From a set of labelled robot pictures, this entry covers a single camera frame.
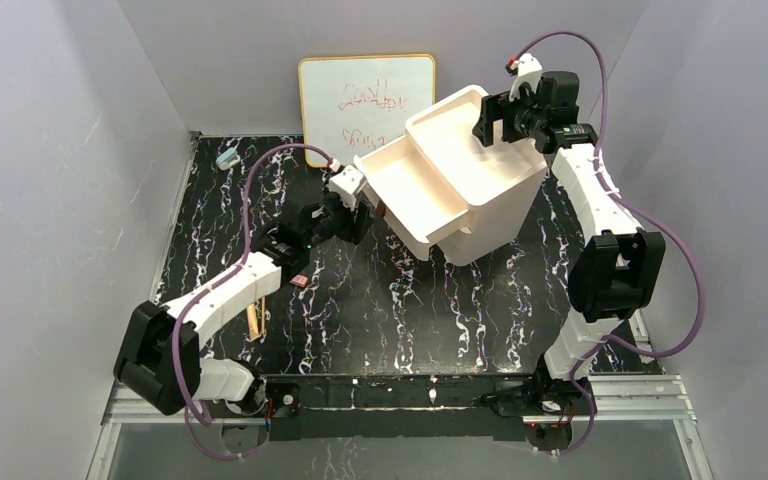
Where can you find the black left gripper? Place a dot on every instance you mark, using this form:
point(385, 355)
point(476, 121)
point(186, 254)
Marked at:
point(358, 220)

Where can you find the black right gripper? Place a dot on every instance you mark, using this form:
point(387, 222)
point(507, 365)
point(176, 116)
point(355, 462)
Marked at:
point(499, 114)

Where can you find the white drawer organizer box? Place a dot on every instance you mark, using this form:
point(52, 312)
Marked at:
point(497, 183)

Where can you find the white top drawer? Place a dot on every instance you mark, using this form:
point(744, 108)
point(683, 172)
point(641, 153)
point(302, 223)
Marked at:
point(417, 202)

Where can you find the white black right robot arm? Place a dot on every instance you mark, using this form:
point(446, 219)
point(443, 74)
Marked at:
point(615, 274)

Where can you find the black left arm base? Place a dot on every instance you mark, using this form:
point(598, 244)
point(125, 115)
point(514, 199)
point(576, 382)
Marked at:
point(269, 397)

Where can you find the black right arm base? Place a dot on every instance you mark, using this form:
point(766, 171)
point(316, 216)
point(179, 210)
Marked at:
point(536, 401)

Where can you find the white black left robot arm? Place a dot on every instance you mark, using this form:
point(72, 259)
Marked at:
point(160, 356)

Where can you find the pink lipstick box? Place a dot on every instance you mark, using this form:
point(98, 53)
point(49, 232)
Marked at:
point(299, 281)

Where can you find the yellow framed whiteboard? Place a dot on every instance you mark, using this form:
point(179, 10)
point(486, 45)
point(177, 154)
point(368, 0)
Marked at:
point(353, 105)

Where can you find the light blue small stapler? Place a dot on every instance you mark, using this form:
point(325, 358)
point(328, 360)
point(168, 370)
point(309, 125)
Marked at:
point(227, 159)

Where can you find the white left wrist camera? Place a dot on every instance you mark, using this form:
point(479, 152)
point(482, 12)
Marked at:
point(347, 182)

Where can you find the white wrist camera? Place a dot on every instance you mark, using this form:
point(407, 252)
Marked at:
point(526, 72)
point(347, 182)

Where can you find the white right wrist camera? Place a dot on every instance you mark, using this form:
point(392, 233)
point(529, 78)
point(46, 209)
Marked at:
point(526, 72)

